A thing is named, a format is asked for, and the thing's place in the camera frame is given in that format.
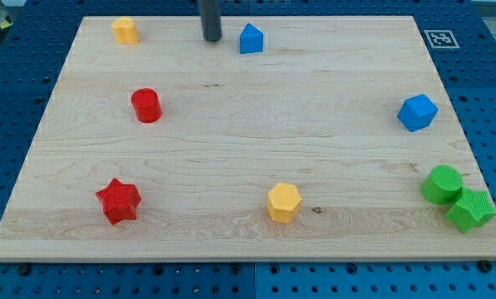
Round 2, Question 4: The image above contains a red star block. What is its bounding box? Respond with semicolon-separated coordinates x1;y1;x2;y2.
96;178;141;225

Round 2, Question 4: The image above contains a black bolt left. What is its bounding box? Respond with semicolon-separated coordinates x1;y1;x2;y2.
17;263;31;276

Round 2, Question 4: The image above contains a black bolt right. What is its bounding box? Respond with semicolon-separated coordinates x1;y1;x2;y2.
478;260;494;273

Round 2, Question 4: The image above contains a green cylinder block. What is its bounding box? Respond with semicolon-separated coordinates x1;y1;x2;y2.
420;164;463;205

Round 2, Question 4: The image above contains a blue cube block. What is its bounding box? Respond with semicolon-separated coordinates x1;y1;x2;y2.
397;94;439;132

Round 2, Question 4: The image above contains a blue triangle block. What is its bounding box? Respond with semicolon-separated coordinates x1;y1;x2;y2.
239;23;264;54

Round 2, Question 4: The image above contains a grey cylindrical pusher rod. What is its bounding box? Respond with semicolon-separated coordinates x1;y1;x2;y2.
198;0;222;42

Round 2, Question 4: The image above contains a yellow hexagon block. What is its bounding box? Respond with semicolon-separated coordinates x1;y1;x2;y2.
267;183;302;223

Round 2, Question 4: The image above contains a yellow heart block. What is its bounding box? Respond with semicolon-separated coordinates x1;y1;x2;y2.
110;17;140;44

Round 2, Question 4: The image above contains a white fiducial marker tag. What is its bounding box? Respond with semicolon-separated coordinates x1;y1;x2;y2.
424;29;459;49

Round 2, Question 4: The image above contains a green star block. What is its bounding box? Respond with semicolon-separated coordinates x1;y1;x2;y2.
444;187;496;233

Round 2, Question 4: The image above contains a wooden board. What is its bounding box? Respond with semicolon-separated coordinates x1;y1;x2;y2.
0;16;496;263

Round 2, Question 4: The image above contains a black bolt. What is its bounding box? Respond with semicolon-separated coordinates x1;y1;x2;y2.
478;260;494;273
17;263;31;276

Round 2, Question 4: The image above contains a red cylinder block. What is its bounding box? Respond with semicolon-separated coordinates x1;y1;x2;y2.
130;88;162;123

